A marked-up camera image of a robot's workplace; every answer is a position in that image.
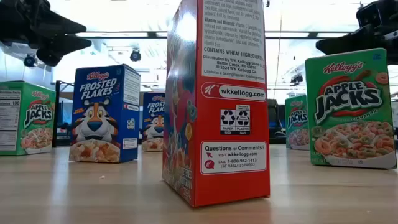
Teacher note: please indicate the black ceiling spotlight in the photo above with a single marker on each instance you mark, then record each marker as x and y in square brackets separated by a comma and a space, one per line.
[135, 55]
[29, 60]
[297, 78]

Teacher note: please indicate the green Apple Jacks cereal box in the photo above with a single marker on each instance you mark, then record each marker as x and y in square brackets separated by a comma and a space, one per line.
[348, 109]
[34, 124]
[297, 124]

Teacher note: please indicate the black metal shelf frame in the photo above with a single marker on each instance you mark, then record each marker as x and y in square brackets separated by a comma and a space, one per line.
[56, 118]

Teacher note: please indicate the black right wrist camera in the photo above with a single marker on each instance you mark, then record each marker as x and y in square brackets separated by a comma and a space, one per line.
[369, 15]

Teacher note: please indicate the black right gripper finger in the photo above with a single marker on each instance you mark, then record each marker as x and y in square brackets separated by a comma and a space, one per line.
[363, 51]
[363, 35]

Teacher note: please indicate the black monitor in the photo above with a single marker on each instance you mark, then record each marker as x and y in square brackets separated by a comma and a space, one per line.
[275, 118]

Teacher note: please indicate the blue Frosted Flakes cereal box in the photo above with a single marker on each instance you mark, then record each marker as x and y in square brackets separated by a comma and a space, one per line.
[154, 124]
[96, 118]

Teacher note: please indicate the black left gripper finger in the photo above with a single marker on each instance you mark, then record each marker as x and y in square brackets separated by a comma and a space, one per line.
[59, 26]
[68, 43]

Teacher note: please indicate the red Froot Loops cereal box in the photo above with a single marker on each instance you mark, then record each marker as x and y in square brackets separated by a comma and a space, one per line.
[230, 124]

